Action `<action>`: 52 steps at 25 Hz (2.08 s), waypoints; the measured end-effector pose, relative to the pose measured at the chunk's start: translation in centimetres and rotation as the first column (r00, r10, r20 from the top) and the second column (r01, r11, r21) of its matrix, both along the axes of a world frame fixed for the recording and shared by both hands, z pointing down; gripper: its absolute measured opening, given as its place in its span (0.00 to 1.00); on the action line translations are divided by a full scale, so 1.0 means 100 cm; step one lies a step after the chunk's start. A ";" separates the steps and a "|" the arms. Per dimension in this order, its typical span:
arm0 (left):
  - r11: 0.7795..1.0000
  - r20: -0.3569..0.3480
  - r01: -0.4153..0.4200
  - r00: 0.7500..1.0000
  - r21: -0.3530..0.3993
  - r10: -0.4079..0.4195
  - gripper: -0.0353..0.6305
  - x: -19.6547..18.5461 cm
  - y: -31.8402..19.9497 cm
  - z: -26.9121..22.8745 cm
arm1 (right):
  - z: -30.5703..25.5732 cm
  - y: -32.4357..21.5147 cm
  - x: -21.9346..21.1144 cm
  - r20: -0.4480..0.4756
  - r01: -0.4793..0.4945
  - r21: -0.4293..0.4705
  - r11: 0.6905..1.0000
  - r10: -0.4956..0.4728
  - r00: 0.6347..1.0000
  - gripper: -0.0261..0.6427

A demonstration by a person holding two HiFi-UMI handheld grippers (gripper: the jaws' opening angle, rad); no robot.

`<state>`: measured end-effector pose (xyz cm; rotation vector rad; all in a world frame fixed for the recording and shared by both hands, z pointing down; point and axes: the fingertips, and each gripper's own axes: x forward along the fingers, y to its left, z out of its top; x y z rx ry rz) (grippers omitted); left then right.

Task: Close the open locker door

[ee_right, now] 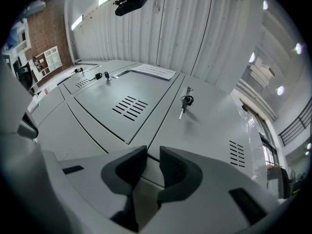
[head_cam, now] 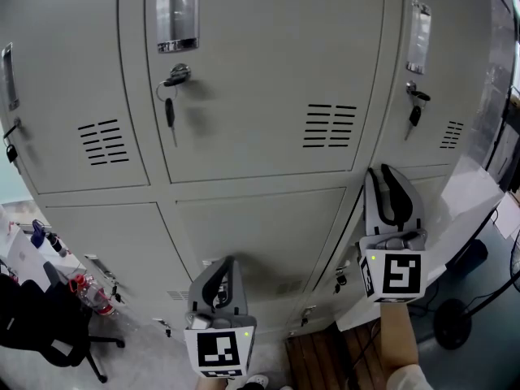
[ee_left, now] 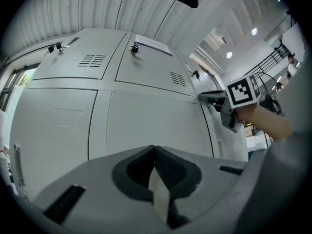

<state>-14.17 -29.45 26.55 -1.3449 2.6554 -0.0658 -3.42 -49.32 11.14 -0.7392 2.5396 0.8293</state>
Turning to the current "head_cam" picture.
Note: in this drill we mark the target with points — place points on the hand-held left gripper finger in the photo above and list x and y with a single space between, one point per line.
197 303
241 303

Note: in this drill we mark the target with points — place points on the white side table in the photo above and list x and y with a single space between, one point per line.
24 254

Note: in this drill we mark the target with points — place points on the person's white shirt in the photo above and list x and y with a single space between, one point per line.
408 380

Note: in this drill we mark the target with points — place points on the grey metal locker cabinet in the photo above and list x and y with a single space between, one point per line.
264 75

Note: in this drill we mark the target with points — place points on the white floor sheet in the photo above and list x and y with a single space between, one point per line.
510 217

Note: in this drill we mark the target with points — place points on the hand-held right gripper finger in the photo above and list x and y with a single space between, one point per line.
371 209
416 213

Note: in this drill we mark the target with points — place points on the black standing fan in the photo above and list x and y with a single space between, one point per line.
451 323

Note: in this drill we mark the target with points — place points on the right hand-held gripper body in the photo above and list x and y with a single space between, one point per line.
400 276

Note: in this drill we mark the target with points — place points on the black flask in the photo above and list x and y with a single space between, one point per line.
59 246

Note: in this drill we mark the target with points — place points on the person's left white shoe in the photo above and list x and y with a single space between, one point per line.
256 380

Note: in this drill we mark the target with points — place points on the brown wooden plank platform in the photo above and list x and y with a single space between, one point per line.
325 360

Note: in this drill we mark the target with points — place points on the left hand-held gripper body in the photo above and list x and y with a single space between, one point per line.
219 349

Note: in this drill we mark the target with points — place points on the blue bag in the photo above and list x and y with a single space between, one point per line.
38 232

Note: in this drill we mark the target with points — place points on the person's right forearm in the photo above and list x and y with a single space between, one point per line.
400 335

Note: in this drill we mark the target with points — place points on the large water jug red label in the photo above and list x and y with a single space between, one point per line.
95 297

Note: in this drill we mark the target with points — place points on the black office chair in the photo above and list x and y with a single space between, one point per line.
40 319

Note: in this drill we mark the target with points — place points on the person's left forearm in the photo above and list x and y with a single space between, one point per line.
213 384

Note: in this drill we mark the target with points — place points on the short white foam board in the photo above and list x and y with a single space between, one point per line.
447 250

